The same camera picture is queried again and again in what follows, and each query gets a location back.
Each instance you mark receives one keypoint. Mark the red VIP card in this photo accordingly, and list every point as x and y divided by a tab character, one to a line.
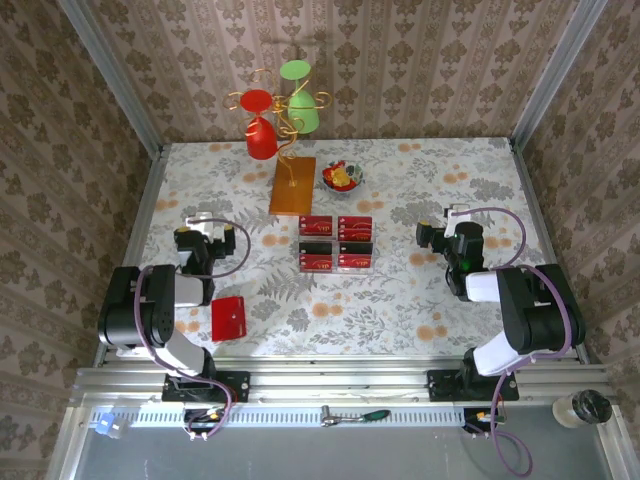
355	262
316	262
316	226
355	235
355	222

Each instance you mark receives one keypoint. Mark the black card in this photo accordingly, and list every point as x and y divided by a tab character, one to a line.
355	248
316	248

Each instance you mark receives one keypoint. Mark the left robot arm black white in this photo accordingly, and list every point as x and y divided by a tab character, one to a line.
125	300

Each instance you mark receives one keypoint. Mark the floral patterned table cover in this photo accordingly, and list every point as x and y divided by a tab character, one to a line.
225	175

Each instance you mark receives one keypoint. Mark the small patterned bowl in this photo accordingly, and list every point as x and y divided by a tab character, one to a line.
356	172

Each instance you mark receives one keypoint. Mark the yellow wrapped candy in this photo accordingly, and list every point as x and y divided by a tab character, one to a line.
341	177

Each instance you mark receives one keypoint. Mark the red goblet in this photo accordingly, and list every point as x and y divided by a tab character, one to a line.
261	140

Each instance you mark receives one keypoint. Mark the red wrapped candy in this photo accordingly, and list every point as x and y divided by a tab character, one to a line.
330	175

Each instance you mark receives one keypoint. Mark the green goblet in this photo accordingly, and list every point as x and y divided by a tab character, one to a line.
302	112

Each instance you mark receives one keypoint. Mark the blue white plug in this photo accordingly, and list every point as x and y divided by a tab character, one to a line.
104	424

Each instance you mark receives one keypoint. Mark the clear cup with dark lid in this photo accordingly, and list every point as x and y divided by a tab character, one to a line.
590	406

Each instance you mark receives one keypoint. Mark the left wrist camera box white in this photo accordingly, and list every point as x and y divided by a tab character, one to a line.
205	225

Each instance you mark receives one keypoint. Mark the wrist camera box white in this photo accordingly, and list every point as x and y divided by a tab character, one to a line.
454	216
205	225

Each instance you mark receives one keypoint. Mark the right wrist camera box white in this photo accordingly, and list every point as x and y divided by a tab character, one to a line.
454	216

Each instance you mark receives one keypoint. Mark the aluminium table side rail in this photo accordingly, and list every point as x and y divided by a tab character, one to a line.
538	210
144	210

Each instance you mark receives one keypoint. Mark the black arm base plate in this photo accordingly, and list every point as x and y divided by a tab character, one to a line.
440	385
240	385

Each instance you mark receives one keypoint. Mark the aluminium frame post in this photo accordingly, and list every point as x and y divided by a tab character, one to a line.
554	75
116	80

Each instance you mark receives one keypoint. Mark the long aluminium base rail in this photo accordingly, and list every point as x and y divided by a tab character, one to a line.
340	382

